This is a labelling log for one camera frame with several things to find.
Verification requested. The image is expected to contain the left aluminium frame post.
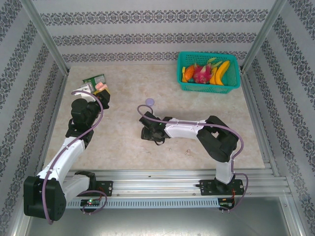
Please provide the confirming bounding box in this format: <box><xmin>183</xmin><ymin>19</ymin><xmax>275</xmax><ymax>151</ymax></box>
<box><xmin>21</xmin><ymin>0</ymin><xmax>71</xmax><ymax>74</ymax></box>

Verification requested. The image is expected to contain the orange fruit toy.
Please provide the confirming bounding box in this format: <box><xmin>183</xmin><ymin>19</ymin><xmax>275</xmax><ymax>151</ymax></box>
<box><xmin>184</xmin><ymin>65</ymin><xmax>196</xmax><ymax>82</ymax></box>

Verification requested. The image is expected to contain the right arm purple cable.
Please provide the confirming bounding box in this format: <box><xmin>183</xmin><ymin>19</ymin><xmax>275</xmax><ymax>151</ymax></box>
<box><xmin>137</xmin><ymin>105</ymin><xmax>249</xmax><ymax>212</ymax></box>

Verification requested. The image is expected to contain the yellow banana toy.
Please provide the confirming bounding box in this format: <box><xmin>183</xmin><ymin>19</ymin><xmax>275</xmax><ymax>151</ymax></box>
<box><xmin>213</xmin><ymin>60</ymin><xmax>231</xmax><ymax>86</ymax></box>

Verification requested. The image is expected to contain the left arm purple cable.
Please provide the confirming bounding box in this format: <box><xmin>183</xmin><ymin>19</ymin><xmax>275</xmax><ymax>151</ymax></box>
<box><xmin>42</xmin><ymin>90</ymin><xmax>108</xmax><ymax>225</ymax></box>

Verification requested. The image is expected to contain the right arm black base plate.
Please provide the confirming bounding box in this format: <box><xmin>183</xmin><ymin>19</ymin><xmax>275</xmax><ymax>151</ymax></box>
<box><xmin>198</xmin><ymin>179</ymin><xmax>244</xmax><ymax>197</ymax></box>

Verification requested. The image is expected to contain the slotted grey cable duct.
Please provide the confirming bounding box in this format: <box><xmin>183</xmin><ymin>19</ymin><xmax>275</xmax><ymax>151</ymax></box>
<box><xmin>33</xmin><ymin>198</ymin><xmax>220</xmax><ymax>209</ymax></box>

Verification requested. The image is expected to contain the grey metal panel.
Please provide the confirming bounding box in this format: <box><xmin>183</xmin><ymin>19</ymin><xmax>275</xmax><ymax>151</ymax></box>
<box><xmin>23</xmin><ymin>196</ymin><xmax>305</xmax><ymax>236</ymax></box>

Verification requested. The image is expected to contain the right aluminium side rail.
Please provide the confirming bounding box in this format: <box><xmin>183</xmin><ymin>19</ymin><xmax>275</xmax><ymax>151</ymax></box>
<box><xmin>240</xmin><ymin>70</ymin><xmax>281</xmax><ymax>177</ymax></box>

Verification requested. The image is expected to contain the pink dragon fruit toy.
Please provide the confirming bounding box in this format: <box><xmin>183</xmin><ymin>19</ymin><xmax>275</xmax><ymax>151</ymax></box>
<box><xmin>192</xmin><ymin>58</ymin><xmax>223</xmax><ymax>85</ymax></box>

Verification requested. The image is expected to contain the green snack packet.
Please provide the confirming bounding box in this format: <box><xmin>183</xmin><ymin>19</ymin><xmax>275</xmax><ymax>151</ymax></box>
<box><xmin>82</xmin><ymin>73</ymin><xmax>106</xmax><ymax>86</ymax></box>

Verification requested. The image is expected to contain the aluminium frame post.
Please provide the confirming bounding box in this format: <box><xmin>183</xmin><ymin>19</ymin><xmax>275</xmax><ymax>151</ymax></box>
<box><xmin>21</xmin><ymin>0</ymin><xmax>71</xmax><ymax>74</ymax></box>
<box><xmin>240</xmin><ymin>0</ymin><xmax>291</xmax><ymax>73</ymax></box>

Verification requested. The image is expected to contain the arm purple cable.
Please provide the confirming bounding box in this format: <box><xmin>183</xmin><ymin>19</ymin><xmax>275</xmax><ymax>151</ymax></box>
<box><xmin>42</xmin><ymin>90</ymin><xmax>108</xmax><ymax>225</ymax></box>
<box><xmin>137</xmin><ymin>105</ymin><xmax>249</xmax><ymax>212</ymax></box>

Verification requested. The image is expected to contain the left aluminium side rail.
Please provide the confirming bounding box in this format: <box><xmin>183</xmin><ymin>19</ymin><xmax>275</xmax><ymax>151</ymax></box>
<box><xmin>34</xmin><ymin>70</ymin><xmax>71</xmax><ymax>180</ymax></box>

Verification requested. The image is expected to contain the aluminium side rail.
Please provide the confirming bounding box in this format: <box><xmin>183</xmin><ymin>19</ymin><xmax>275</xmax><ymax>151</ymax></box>
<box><xmin>240</xmin><ymin>70</ymin><xmax>281</xmax><ymax>177</ymax></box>
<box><xmin>34</xmin><ymin>70</ymin><xmax>71</xmax><ymax>180</ymax></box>

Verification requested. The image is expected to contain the right aluminium frame post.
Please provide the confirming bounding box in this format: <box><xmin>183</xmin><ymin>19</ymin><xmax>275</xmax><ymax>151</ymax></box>
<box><xmin>240</xmin><ymin>0</ymin><xmax>291</xmax><ymax>73</ymax></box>

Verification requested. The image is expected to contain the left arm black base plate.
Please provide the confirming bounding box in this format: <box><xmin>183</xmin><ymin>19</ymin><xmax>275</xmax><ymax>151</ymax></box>
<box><xmin>68</xmin><ymin>180</ymin><xmax>114</xmax><ymax>197</ymax></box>

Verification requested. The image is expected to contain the teal plastic basket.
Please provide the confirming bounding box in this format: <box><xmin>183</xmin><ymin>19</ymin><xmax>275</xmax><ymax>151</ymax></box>
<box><xmin>177</xmin><ymin>51</ymin><xmax>241</xmax><ymax>94</ymax></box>

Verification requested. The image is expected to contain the aluminium mounting rail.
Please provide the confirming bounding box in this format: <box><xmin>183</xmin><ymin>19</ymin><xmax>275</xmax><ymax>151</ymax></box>
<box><xmin>23</xmin><ymin>169</ymin><xmax>295</xmax><ymax>197</ymax></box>

